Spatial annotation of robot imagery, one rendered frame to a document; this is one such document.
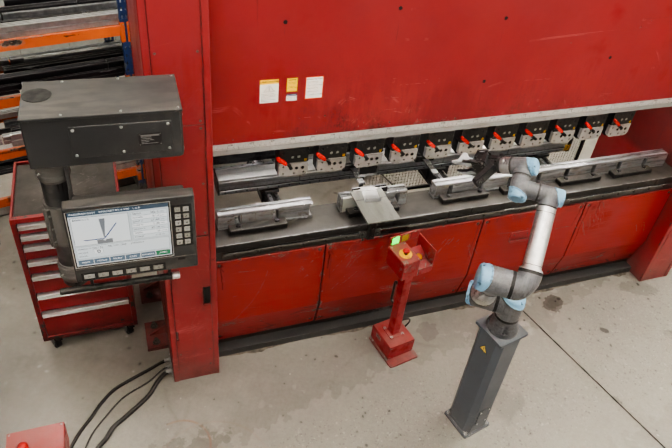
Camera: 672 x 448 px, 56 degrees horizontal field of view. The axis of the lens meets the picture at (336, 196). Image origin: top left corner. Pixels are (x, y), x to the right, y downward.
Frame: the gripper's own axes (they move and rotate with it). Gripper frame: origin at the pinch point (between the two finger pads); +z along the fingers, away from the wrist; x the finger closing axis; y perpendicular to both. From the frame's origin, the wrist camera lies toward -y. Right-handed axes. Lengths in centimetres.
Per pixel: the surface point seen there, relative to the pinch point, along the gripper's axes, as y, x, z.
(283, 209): -25, -9, 93
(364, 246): -18, -54, 68
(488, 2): 74, 28, -2
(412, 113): 33.6, -2.6, 35.5
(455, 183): 35, -65, 34
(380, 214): -10, -31, 50
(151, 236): -87, 70, 71
